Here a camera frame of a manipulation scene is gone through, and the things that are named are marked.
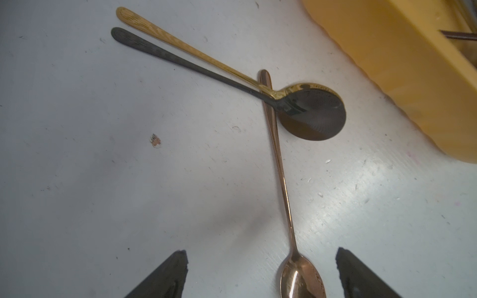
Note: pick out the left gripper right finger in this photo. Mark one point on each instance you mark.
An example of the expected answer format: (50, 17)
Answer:
(358, 280)

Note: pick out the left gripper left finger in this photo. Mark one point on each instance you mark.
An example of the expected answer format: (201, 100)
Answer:
(166, 281)

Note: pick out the yellow plastic storage box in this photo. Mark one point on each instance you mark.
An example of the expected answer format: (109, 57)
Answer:
(401, 47)

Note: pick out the purple iridescent spoon dark handle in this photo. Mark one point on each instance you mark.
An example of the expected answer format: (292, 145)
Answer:
(460, 35)

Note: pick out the black spoon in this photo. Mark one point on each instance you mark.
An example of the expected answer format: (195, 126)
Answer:
(316, 113)

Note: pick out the plain gold long spoon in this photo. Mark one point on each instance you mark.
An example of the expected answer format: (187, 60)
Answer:
(179, 43)

